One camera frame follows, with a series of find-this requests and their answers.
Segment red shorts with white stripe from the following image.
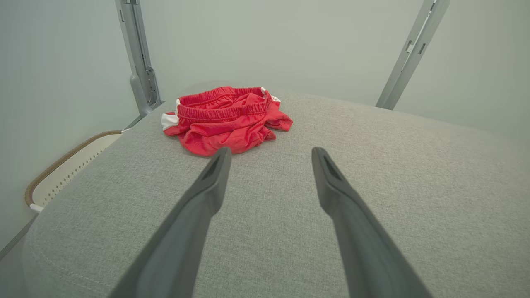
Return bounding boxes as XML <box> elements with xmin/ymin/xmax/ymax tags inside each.
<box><xmin>161</xmin><ymin>86</ymin><xmax>294</xmax><ymax>157</ymax></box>

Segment cream perforated laundry basket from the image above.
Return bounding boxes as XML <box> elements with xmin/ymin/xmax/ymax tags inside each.
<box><xmin>25</xmin><ymin>130</ymin><xmax>125</xmax><ymax>214</ymax></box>

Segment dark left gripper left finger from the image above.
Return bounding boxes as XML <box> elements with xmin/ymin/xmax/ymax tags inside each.
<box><xmin>108</xmin><ymin>147</ymin><xmax>232</xmax><ymax>298</ymax></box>

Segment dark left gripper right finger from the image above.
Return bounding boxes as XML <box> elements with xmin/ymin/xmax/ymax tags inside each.
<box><xmin>312</xmin><ymin>147</ymin><xmax>433</xmax><ymax>298</ymax></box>

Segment grey metal partition post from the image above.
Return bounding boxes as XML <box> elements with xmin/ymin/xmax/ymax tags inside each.
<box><xmin>376</xmin><ymin>0</ymin><xmax>439</xmax><ymax>109</ymax></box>
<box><xmin>387</xmin><ymin>0</ymin><xmax>451</xmax><ymax>111</ymax></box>

